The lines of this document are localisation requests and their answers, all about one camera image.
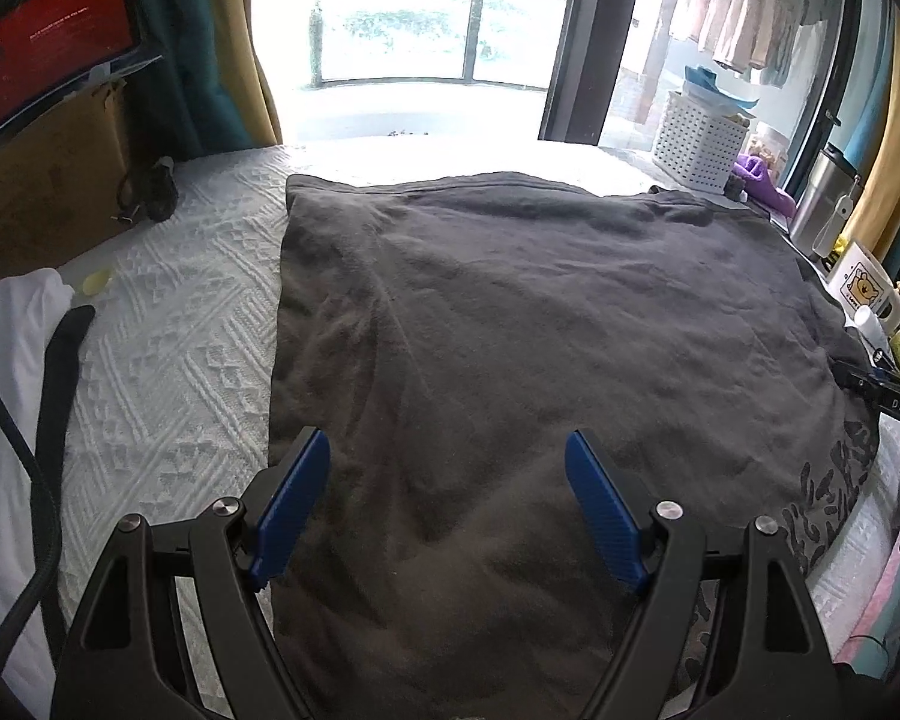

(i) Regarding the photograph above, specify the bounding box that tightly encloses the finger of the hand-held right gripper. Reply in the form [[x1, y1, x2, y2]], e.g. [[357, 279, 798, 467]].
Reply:
[[836, 362, 900, 395]]

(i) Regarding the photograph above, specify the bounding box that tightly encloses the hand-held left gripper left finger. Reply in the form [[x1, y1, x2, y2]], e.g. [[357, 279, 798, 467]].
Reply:
[[49, 426, 332, 720]]

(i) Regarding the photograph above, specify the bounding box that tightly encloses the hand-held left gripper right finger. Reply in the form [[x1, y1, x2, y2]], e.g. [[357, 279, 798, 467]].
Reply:
[[564, 429, 841, 720]]

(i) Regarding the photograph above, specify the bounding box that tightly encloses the dark gray t-shirt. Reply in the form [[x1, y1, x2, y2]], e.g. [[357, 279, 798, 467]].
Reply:
[[268, 171, 890, 720]]

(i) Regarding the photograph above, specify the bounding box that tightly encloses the white plastic bottle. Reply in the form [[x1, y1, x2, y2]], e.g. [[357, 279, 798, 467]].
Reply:
[[851, 307, 897, 361]]

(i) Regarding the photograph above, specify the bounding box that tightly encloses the white mug with bear print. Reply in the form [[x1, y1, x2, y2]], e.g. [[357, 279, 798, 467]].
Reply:
[[825, 240, 900, 331]]

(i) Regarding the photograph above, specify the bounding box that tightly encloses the steel thermos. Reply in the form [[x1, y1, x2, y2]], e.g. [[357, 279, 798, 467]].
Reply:
[[787, 142, 863, 263]]

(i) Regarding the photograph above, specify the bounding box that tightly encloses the pink and teal cloth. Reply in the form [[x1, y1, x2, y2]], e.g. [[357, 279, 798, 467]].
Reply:
[[832, 532, 900, 691]]

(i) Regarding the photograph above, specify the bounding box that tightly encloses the purple plush toy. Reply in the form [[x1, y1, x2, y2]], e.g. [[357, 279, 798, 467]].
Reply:
[[731, 154, 796, 218]]

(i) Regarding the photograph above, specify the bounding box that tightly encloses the clear snack jar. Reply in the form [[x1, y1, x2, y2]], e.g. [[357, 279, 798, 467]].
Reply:
[[746, 124, 788, 166]]

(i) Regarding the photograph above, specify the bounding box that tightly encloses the white woven basket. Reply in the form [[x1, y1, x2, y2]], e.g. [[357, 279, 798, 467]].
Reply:
[[651, 90, 751, 192]]

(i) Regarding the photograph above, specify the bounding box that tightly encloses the white pillow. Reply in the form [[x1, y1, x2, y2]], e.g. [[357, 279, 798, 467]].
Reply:
[[0, 268, 76, 720]]

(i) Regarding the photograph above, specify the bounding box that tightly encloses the blue item on basket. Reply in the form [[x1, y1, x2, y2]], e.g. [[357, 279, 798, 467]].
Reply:
[[682, 64, 762, 110]]

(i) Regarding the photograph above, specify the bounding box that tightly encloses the small dark object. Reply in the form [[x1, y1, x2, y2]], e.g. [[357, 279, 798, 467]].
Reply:
[[116, 156, 181, 224]]

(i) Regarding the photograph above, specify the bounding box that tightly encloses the gray hanging garment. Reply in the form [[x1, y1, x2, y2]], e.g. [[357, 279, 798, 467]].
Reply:
[[757, 0, 833, 87]]

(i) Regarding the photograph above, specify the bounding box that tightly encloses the pink hanging garment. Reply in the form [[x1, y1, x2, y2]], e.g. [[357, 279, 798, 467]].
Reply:
[[667, 0, 788, 72]]

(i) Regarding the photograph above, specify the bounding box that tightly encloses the brown cardboard box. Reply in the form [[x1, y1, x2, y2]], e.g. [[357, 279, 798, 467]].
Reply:
[[0, 79, 132, 292]]

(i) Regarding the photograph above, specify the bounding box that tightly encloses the dark balcony railing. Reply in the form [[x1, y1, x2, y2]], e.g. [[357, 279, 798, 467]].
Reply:
[[309, 0, 571, 89]]

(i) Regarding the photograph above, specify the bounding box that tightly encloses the tablet with red screen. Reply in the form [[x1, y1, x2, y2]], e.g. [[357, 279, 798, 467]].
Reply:
[[0, 0, 162, 151]]

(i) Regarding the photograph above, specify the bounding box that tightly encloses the thick black cable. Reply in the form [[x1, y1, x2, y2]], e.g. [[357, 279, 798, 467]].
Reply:
[[0, 330, 68, 683]]

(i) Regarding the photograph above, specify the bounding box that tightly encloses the black strap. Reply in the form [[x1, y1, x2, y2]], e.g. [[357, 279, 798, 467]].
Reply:
[[34, 304, 97, 481]]

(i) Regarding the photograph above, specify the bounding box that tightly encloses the dark sliding door frame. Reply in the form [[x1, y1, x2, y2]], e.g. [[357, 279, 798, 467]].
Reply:
[[538, 0, 650, 145]]

